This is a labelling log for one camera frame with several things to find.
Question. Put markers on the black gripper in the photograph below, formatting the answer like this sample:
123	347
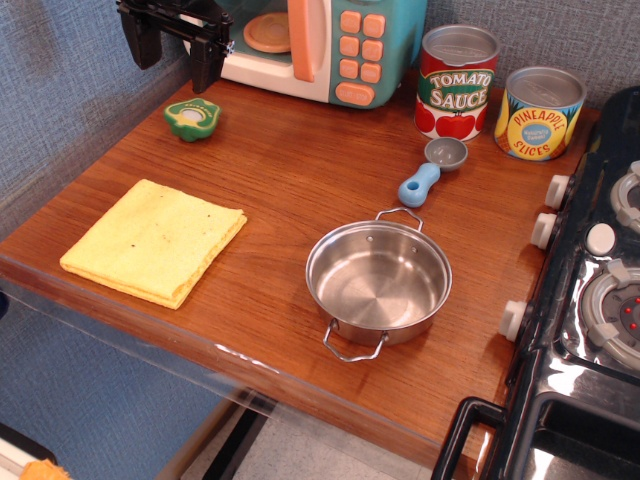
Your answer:
204	22

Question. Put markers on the stainless steel pot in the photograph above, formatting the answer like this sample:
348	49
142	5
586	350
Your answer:
377	282

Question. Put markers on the yellow folded cloth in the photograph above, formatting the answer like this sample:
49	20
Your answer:
154	243

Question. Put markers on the green toy pepper slice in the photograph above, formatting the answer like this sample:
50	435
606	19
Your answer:
192	120

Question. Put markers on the orange toy plate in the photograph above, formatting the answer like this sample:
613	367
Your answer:
268	33

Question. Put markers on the teal toy microwave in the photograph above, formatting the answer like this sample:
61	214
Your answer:
348	53

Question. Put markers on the tomato sauce can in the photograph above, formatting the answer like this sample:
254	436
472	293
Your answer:
456	76

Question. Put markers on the blue grey measuring scoop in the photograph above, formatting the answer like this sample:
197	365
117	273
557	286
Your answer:
442	155

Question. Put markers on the pineapple slices can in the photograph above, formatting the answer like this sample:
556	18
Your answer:
539	111

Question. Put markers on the white stove knob rear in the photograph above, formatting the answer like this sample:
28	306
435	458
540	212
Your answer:
556	191

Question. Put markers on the white stove knob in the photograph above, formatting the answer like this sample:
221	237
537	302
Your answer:
511	320
542	230
556	191

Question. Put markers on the white stove knob middle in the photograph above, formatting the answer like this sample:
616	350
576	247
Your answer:
542	230

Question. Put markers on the white stove knob front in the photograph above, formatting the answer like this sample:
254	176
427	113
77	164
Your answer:
511	320

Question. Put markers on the orange object bottom corner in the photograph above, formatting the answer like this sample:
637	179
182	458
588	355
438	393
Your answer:
43	470

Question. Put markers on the black toy stove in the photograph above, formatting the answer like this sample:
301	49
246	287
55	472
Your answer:
572	408

